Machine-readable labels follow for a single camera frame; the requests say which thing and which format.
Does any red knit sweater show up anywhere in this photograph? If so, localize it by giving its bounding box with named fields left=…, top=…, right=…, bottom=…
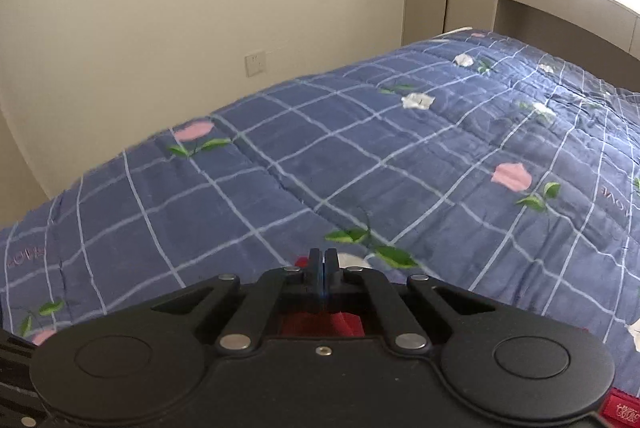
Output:
left=276, top=251, right=640, bottom=428

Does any blue plaid floral quilt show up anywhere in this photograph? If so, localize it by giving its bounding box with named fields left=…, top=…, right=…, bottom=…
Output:
left=1, top=29, right=639, bottom=394

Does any white wall socket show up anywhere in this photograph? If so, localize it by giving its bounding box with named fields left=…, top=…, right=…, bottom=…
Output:
left=244, top=50, right=267, bottom=76

